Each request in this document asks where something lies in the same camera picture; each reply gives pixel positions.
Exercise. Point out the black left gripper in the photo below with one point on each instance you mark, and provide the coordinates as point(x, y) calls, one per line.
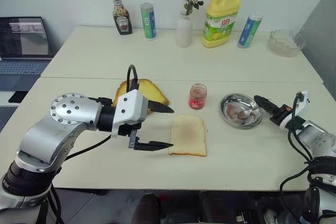
point(134, 134)

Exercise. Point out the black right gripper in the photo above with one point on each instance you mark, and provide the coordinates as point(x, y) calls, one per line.
point(282, 112)

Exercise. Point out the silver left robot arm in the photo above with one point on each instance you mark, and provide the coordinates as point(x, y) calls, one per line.
point(65, 110)

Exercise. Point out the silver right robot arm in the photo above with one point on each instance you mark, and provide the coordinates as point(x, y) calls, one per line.
point(315, 134)

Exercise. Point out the small spoon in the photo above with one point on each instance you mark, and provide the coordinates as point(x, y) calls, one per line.
point(242, 115)

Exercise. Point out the white bread slice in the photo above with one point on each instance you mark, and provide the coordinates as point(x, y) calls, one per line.
point(187, 136)

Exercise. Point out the browned toast slice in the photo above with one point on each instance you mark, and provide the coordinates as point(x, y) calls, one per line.
point(155, 93)

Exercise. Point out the red jam glass jar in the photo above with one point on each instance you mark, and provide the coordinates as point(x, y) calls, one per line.
point(197, 99)

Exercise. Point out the round metal plate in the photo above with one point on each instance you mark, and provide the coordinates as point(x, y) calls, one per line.
point(232, 104)

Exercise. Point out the clear glass bowl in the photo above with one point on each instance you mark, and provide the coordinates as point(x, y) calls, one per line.
point(286, 44)

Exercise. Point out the blue green cylindrical canister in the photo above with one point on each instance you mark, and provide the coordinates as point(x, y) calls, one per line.
point(148, 23)
point(249, 31)

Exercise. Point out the dark rounded shape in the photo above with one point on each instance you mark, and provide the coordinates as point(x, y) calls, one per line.
point(148, 209)

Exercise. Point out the yellow detergent pump bottle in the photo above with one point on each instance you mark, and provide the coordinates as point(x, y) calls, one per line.
point(219, 24)

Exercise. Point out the white ceramic vase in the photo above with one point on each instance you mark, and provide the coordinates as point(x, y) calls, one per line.
point(183, 32)

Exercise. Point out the ketchup bottle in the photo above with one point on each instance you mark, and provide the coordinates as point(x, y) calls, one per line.
point(121, 19)

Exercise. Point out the black flat pad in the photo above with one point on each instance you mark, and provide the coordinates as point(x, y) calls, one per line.
point(17, 96)

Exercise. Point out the open laptop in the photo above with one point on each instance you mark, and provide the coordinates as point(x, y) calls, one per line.
point(23, 40)

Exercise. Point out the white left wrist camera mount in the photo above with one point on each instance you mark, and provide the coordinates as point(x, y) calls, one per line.
point(131, 108)

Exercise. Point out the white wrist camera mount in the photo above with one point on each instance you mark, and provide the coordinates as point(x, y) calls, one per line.
point(131, 108)
point(304, 100)

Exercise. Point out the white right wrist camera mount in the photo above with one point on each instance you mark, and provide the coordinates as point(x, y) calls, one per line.
point(304, 100)

